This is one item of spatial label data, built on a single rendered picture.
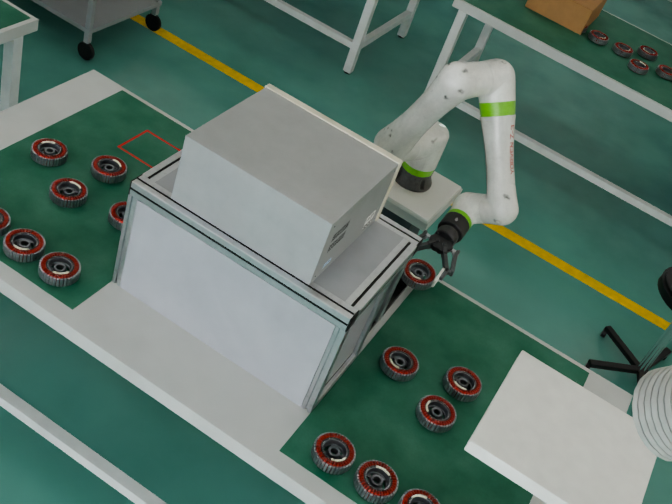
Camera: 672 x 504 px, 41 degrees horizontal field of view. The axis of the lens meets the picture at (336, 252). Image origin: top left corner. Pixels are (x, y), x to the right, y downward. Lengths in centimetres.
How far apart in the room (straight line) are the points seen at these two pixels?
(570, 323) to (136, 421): 215
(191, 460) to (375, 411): 90
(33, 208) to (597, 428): 170
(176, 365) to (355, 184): 68
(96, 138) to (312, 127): 97
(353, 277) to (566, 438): 66
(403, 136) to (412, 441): 107
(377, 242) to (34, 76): 272
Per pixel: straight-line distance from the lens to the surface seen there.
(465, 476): 249
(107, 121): 322
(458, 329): 286
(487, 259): 450
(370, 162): 235
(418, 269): 288
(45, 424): 296
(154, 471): 315
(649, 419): 161
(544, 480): 196
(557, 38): 510
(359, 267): 233
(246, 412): 239
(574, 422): 211
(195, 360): 246
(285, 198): 213
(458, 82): 283
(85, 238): 274
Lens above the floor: 258
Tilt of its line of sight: 39 degrees down
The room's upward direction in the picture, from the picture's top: 22 degrees clockwise
